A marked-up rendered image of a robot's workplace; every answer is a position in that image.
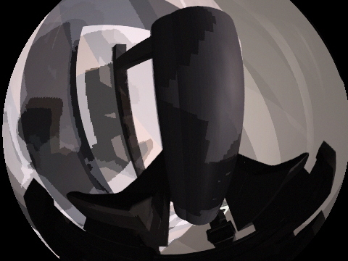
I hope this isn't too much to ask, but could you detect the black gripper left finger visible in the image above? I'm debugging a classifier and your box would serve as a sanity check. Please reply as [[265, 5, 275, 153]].
[[66, 150, 171, 247]]

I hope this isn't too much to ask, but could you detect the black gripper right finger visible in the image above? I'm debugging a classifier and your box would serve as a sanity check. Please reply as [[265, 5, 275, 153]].
[[225, 153, 310, 232]]

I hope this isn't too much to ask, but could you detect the dark grey flat mat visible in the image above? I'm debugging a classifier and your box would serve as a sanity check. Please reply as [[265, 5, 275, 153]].
[[20, 0, 180, 226]]

